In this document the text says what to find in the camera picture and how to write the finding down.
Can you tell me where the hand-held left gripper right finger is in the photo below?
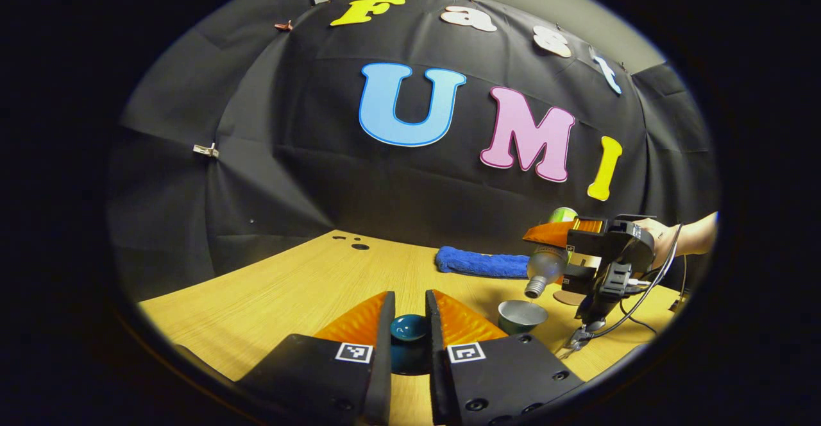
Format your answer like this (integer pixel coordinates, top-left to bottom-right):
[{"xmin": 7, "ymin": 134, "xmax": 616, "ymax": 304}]
[{"xmin": 425, "ymin": 289, "xmax": 586, "ymax": 426}]

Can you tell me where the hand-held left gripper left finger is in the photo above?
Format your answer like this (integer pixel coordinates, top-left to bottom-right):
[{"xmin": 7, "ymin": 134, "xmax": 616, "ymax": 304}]
[{"xmin": 234, "ymin": 291, "xmax": 396, "ymax": 426}]

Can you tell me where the teal teacup lid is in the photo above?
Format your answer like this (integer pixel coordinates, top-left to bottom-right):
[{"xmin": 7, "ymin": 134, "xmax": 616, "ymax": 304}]
[{"xmin": 389, "ymin": 314, "xmax": 432, "ymax": 377}]

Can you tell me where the silver green water bottle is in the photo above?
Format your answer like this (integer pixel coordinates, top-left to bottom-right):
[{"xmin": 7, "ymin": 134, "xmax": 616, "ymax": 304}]
[{"xmin": 524, "ymin": 207, "xmax": 581, "ymax": 300}]

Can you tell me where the teal teacup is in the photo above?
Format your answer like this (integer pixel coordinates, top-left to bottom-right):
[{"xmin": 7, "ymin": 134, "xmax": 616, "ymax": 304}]
[{"xmin": 498, "ymin": 299, "xmax": 550, "ymax": 337}]

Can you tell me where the blue towel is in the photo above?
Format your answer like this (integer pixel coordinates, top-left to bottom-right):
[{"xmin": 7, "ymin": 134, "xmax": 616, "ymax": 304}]
[{"xmin": 435, "ymin": 246, "xmax": 532, "ymax": 280}]

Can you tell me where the black backdrop cloth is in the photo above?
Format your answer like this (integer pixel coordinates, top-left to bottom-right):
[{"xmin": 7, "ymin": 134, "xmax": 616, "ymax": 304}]
[{"xmin": 108, "ymin": 0, "xmax": 720, "ymax": 302}]

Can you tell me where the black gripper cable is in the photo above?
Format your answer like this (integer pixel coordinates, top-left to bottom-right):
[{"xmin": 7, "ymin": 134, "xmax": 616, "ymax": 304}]
[{"xmin": 571, "ymin": 221, "xmax": 687, "ymax": 350}]

